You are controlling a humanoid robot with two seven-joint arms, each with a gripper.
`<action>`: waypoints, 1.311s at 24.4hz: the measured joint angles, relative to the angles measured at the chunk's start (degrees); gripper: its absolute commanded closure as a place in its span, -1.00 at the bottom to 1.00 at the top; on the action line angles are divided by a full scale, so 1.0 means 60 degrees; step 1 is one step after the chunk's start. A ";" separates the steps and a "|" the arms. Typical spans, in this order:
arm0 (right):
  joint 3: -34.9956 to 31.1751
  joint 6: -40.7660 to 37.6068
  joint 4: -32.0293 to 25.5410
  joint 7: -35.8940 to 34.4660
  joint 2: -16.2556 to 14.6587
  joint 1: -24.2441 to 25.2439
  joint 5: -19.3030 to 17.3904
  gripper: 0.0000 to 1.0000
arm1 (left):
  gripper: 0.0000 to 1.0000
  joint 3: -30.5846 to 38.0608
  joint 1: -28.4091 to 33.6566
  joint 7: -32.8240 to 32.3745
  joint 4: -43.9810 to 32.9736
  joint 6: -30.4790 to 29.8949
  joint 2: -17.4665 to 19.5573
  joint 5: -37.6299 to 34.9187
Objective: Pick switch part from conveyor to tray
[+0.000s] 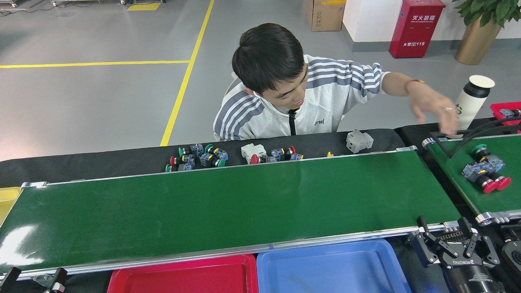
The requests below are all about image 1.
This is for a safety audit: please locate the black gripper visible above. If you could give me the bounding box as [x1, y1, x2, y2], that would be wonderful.
[406, 216, 506, 293]

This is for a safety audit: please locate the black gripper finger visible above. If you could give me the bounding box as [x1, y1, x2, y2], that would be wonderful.
[0, 267, 22, 293]
[41, 267, 68, 293]

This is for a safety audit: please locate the white circuit breaker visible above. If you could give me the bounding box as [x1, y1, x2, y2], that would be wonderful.
[241, 143, 267, 163]
[346, 130, 374, 154]

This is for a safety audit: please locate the short green conveyor belt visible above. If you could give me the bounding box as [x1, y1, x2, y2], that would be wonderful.
[422, 132, 521, 226]

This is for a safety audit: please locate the yellow plastic tray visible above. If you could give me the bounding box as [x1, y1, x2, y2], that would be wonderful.
[0, 186, 22, 226]

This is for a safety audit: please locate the red plastic tray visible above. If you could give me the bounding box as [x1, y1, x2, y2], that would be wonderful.
[107, 254, 259, 293]

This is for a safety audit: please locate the blue plastic tray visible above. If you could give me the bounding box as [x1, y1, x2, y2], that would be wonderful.
[256, 238, 412, 293]

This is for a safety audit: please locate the long green conveyor belt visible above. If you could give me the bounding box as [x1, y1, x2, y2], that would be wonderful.
[0, 146, 475, 282]

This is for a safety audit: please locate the person's left hand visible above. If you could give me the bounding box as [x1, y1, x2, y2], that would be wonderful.
[407, 83, 459, 137]

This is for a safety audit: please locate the white bottle with black cap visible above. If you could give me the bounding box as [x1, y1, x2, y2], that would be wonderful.
[454, 75, 496, 131]

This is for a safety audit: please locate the small red bin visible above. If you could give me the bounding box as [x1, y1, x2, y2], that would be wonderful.
[490, 102, 521, 127]

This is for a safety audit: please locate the green plant in gold pot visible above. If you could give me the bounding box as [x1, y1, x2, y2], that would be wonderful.
[452, 0, 521, 66]

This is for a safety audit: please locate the red fire extinguisher box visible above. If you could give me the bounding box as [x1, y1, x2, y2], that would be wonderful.
[389, 0, 446, 59]

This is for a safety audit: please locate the person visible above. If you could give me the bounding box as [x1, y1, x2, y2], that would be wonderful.
[213, 23, 391, 142]

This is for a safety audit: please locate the cardboard box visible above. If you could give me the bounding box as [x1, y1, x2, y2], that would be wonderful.
[305, 0, 346, 32]

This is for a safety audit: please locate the black triangular guide frame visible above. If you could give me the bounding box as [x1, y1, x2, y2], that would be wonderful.
[429, 131, 473, 159]

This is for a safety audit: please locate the black cable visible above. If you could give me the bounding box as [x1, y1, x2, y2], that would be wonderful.
[450, 122, 521, 159]
[460, 116, 521, 141]

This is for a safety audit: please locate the red string bracelet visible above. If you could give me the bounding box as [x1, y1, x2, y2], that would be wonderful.
[404, 79, 426, 95]

